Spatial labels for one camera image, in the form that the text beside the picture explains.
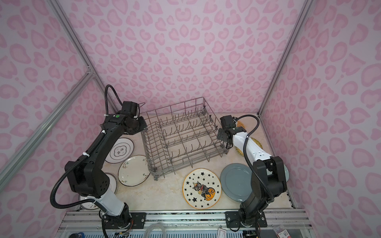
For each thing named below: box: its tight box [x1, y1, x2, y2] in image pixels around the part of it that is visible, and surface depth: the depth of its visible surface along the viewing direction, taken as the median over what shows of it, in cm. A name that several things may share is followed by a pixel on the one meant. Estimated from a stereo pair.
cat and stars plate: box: [182, 168, 223, 210], surface depth 84 cm
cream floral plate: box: [117, 154, 151, 187], surface depth 92 cm
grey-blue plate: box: [219, 163, 253, 203], surface depth 88 cm
